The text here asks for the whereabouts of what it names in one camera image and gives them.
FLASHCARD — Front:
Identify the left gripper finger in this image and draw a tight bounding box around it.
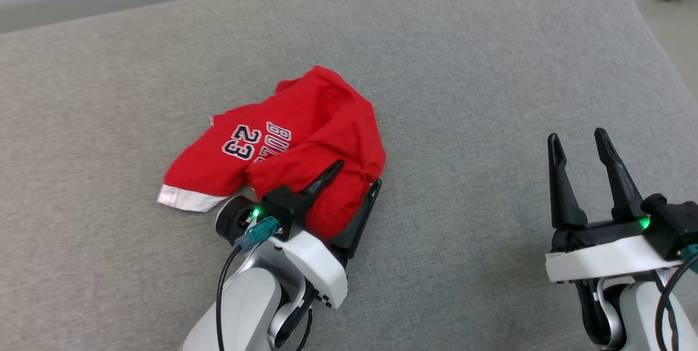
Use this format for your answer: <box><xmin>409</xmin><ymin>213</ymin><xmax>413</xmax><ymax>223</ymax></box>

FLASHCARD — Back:
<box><xmin>297</xmin><ymin>159</ymin><xmax>345</xmax><ymax>216</ymax></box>
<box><xmin>331</xmin><ymin>179</ymin><xmax>382</xmax><ymax>259</ymax></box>

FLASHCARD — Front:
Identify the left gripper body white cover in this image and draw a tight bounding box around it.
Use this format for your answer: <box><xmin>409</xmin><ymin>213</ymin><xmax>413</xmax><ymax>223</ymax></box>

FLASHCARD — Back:
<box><xmin>271</xmin><ymin>229</ymin><xmax>348</xmax><ymax>310</ymax></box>

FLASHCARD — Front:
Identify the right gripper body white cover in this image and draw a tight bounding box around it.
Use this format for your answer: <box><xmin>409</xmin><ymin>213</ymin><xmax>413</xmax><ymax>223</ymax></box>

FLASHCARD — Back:
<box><xmin>545</xmin><ymin>219</ymin><xmax>683</xmax><ymax>284</ymax></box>

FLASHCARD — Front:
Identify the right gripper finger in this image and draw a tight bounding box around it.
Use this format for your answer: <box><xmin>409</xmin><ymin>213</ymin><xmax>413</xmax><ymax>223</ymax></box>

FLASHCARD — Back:
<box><xmin>594</xmin><ymin>128</ymin><xmax>647</xmax><ymax>223</ymax></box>
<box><xmin>547</xmin><ymin>133</ymin><xmax>588</xmax><ymax>231</ymax></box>

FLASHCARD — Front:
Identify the red shorts white trim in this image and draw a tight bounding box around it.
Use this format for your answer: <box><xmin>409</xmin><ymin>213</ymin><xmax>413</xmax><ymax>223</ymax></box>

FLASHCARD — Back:
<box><xmin>157</xmin><ymin>65</ymin><xmax>387</xmax><ymax>243</ymax></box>

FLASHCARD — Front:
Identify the left black cable teal plug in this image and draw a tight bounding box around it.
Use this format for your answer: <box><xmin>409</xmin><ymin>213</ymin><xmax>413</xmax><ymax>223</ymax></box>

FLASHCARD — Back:
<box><xmin>216</xmin><ymin>216</ymin><xmax>280</xmax><ymax>351</ymax></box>

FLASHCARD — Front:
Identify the black cable teal plug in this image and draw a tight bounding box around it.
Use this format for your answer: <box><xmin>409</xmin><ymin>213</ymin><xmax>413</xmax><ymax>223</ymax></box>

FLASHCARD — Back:
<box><xmin>654</xmin><ymin>244</ymin><xmax>698</xmax><ymax>351</ymax></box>
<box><xmin>216</xmin><ymin>216</ymin><xmax>280</xmax><ymax>351</ymax></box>

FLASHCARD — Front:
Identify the right black cable teal plug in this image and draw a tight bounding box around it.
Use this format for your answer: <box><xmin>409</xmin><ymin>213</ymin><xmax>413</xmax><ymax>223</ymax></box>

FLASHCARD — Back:
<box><xmin>654</xmin><ymin>244</ymin><xmax>698</xmax><ymax>351</ymax></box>

